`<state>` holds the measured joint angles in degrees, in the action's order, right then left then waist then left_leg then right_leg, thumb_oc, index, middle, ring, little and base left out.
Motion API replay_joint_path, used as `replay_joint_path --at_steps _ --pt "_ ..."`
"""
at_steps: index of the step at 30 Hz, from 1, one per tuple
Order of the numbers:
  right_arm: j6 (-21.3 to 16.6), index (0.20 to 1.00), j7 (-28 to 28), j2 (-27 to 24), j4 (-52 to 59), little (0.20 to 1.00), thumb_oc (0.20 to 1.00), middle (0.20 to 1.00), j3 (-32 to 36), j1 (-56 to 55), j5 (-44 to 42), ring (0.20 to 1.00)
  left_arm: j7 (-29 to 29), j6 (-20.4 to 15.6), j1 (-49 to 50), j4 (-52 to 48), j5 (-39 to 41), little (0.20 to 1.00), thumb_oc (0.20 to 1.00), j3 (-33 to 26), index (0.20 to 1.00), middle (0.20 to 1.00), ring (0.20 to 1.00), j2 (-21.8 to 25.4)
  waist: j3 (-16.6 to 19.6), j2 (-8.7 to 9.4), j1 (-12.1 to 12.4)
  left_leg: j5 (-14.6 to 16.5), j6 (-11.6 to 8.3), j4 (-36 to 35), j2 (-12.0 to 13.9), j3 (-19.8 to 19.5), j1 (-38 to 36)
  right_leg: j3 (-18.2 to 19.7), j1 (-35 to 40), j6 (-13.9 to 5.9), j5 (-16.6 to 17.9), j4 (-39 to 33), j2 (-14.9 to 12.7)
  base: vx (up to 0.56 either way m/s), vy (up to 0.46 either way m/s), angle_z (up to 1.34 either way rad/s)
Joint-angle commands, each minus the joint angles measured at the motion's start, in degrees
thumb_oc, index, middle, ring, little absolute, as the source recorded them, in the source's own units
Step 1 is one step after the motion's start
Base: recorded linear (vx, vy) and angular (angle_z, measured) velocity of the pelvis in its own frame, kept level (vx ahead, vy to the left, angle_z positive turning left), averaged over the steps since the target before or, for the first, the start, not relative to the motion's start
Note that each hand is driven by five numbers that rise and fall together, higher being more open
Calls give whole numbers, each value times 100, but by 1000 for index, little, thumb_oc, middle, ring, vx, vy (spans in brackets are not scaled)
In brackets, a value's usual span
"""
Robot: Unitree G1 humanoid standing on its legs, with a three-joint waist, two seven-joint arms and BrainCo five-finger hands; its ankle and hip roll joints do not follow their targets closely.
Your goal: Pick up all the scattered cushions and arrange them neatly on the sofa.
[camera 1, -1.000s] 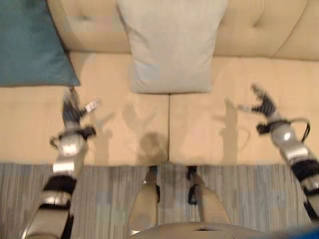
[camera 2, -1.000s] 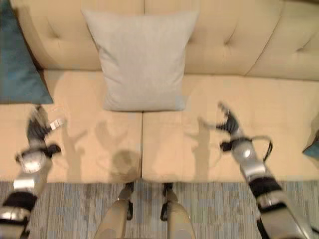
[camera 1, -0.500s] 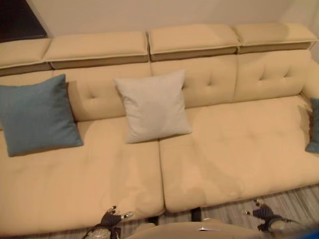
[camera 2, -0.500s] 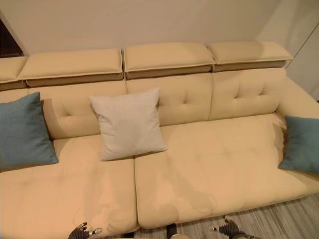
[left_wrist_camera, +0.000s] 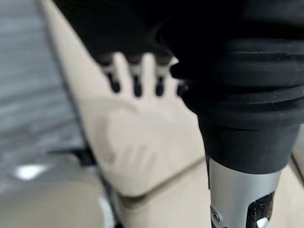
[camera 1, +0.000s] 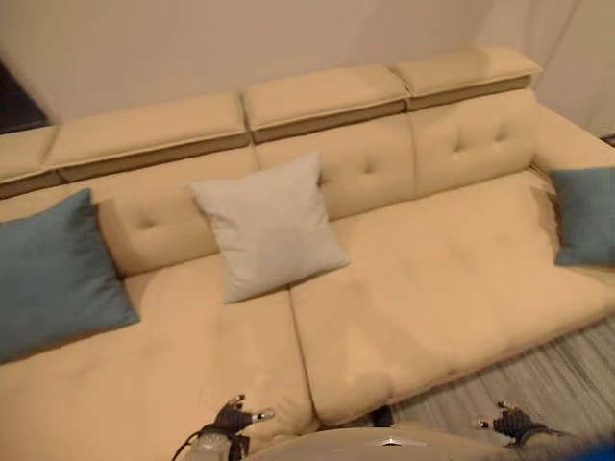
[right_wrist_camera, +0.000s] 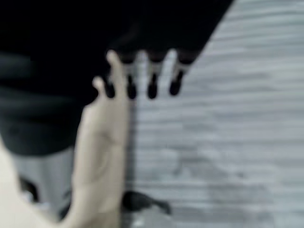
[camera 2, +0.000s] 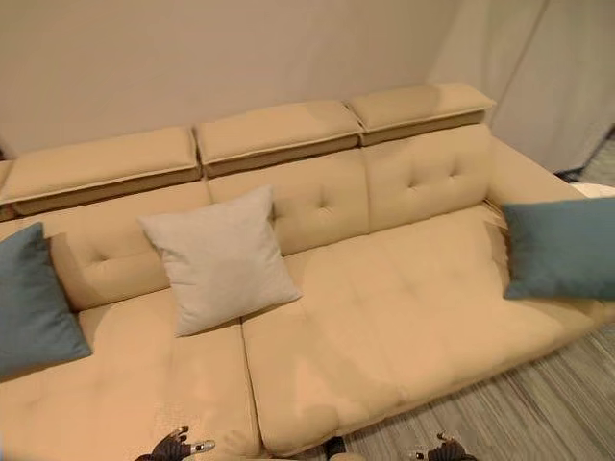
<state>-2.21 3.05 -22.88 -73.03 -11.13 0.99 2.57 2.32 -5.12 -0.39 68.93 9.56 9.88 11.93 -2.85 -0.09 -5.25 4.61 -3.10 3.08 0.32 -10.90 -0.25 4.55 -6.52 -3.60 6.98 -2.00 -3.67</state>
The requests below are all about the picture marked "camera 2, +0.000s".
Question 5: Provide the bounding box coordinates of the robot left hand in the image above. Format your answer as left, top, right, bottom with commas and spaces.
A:
137, 427, 217, 461

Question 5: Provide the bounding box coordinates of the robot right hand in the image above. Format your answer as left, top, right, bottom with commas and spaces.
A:
413, 431, 468, 461

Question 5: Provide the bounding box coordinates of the beige leather sofa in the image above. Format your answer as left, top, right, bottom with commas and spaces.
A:
0, 82, 615, 461

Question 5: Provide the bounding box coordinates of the beige sofa headrest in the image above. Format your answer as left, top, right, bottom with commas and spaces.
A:
192, 99, 362, 179
344, 82, 497, 147
0, 125, 202, 217

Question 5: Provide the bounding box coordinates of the light grey square cushion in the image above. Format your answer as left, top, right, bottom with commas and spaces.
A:
136, 184, 304, 338

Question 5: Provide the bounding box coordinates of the teal square cushion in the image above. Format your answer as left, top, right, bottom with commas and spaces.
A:
499, 197, 615, 302
0, 221, 93, 379

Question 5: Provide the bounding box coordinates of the white curtain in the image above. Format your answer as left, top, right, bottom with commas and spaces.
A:
427, 0, 615, 180

